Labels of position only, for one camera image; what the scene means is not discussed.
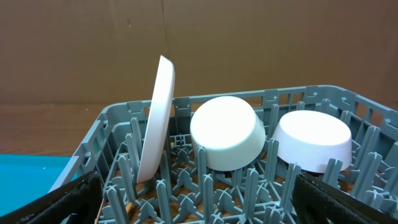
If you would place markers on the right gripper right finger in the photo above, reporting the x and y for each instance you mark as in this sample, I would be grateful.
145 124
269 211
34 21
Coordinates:
317 202

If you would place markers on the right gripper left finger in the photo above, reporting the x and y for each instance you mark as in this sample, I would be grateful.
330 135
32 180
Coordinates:
80 198

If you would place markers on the pink bowl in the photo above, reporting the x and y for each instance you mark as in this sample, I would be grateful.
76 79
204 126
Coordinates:
311 138

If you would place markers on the pink round plate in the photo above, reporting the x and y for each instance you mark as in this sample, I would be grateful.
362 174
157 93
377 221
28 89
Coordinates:
158 120

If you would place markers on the white bowl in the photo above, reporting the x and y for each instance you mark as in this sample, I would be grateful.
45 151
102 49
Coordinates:
229 130

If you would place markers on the grey dishwasher rack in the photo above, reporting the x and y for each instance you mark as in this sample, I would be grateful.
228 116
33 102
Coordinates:
183 190

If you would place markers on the teal serving tray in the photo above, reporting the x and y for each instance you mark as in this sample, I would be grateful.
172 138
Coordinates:
25 178

